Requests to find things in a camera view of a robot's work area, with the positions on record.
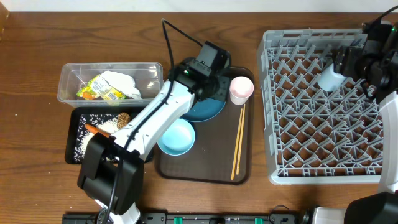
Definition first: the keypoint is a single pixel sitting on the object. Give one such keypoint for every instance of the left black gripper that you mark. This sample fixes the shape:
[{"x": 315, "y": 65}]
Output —
[{"x": 218, "y": 88}]

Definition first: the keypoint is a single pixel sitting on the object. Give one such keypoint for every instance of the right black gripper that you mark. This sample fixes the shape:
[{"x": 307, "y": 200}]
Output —
[{"x": 341, "y": 58}]

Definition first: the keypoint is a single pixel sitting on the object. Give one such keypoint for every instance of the pink cup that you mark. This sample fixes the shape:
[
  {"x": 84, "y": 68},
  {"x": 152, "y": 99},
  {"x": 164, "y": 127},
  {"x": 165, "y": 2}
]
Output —
[{"x": 241, "y": 88}]

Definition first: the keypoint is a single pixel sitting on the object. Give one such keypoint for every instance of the light blue cup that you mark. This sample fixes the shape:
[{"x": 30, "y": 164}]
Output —
[{"x": 330, "y": 80}]

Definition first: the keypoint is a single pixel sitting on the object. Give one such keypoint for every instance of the light blue rice bowl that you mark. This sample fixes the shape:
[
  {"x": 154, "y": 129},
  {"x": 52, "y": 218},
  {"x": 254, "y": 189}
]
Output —
[{"x": 178, "y": 139}]

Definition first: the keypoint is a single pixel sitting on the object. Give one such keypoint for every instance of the brown textured food piece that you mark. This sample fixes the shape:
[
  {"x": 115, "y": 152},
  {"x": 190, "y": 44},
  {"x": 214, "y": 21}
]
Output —
[{"x": 123, "y": 120}]

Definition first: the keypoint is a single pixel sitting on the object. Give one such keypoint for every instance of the yellow green snack wrapper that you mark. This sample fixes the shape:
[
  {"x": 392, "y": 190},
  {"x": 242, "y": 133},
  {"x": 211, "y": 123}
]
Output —
[{"x": 98, "y": 87}]

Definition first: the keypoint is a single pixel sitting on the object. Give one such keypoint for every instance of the orange carrot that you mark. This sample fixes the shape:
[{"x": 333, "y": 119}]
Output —
[{"x": 95, "y": 130}]

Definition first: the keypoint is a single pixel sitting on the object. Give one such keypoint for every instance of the white napkin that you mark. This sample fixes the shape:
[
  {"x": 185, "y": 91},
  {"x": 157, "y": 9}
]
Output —
[{"x": 123, "y": 83}]

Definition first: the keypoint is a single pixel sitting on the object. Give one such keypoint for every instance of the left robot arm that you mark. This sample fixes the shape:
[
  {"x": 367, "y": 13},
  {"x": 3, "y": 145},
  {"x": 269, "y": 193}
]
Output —
[{"x": 112, "y": 170}]

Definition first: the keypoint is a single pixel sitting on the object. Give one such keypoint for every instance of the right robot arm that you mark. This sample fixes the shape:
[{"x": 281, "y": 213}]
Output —
[{"x": 374, "y": 66}]

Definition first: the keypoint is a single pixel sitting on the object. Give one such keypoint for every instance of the grey dishwasher rack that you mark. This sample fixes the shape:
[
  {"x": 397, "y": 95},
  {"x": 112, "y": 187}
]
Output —
[{"x": 313, "y": 136}]

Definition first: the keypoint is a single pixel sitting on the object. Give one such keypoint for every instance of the dark blue plate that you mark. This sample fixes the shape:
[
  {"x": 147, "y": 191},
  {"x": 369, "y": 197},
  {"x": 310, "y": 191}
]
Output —
[{"x": 204, "y": 110}]

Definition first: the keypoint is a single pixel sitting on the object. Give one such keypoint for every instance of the wooden chopstick left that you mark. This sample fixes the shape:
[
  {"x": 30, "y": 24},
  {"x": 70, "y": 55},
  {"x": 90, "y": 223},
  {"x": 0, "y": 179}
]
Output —
[{"x": 236, "y": 145}]

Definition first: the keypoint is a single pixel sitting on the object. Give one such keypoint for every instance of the wooden chopstick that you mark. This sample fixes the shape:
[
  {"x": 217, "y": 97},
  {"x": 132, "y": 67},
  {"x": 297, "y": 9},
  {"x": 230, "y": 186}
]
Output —
[
  {"x": 236, "y": 145},
  {"x": 240, "y": 139}
]

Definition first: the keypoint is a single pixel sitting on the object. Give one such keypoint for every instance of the wooden chopstick right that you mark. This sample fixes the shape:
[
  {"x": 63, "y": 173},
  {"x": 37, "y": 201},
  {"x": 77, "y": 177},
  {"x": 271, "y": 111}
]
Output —
[{"x": 240, "y": 139}]

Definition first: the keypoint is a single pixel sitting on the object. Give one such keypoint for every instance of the brown serving tray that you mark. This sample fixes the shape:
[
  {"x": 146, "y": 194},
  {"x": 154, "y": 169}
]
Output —
[{"x": 211, "y": 157}]

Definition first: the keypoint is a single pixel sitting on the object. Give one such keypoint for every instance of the clear plastic bin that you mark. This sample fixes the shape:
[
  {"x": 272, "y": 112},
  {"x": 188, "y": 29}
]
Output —
[{"x": 148, "y": 77}]

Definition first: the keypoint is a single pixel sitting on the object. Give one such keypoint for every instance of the white rice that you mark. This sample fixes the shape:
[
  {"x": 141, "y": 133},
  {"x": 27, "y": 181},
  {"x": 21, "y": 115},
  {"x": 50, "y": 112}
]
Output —
[{"x": 84, "y": 140}]

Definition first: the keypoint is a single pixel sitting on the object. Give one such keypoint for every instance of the black tray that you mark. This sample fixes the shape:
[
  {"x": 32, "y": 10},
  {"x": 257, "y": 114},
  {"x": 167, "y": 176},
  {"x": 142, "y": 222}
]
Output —
[{"x": 77, "y": 112}]

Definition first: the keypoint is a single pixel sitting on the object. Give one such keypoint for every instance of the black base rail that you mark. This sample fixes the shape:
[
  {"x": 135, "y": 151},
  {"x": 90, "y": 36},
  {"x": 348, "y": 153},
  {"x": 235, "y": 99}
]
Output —
[{"x": 163, "y": 218}]

